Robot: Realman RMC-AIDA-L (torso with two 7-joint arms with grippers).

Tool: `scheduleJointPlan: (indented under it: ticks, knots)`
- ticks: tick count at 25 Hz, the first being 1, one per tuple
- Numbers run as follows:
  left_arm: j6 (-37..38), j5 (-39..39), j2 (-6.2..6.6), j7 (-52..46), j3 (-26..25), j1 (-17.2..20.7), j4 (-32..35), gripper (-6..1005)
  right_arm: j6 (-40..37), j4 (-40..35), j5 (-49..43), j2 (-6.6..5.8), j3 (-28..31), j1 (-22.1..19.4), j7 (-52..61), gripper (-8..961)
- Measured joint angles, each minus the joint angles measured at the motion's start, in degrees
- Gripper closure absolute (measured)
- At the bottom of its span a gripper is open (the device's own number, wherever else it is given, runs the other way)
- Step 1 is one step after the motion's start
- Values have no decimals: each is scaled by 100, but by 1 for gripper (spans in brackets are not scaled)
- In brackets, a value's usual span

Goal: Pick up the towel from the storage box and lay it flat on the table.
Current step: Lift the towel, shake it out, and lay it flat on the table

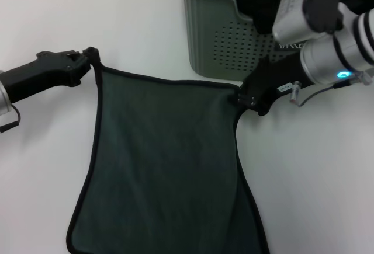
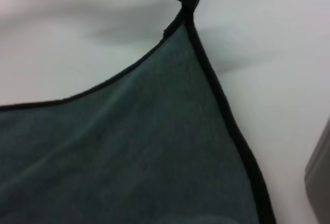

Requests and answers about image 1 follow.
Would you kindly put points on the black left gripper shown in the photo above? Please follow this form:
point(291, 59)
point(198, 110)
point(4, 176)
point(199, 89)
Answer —
point(38, 73)

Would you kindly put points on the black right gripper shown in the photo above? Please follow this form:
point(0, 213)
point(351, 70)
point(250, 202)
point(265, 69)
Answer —
point(277, 76)

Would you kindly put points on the dark green towel black hem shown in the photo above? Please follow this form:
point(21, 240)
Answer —
point(166, 163)

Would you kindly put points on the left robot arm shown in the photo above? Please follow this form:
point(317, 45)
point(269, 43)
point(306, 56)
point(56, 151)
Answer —
point(4, 99)

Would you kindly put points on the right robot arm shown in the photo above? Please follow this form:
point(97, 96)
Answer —
point(336, 52)

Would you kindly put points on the grey-green perforated storage box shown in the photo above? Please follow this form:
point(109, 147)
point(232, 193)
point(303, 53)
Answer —
point(210, 32)

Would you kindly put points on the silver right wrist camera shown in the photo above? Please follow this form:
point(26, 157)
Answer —
point(292, 8)

